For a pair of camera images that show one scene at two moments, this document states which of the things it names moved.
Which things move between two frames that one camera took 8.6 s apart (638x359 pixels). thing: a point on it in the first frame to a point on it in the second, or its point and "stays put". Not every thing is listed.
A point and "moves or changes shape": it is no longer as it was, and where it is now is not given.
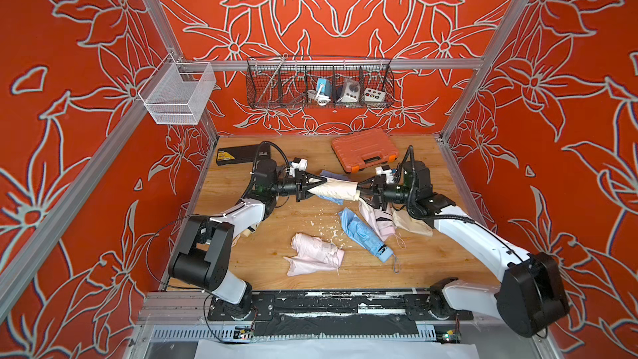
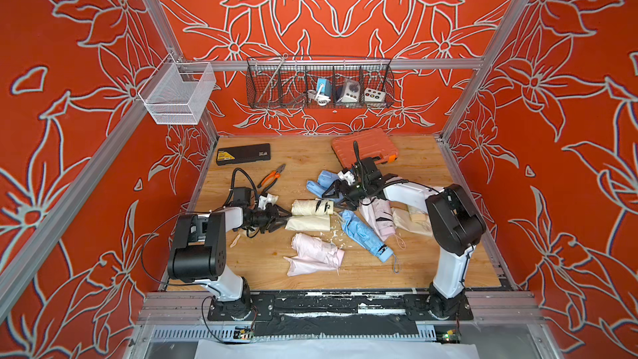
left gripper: x=301 y=186 to x=271 y=213
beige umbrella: x=403 y=219 stays put
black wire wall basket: x=320 y=82 stays put
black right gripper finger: x=370 y=200 to x=332 y=191
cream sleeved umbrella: x=339 y=189 moves or changes shape
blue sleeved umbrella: x=364 y=236 stays put
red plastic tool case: x=359 y=151 stays put
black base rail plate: x=337 y=313 stays put
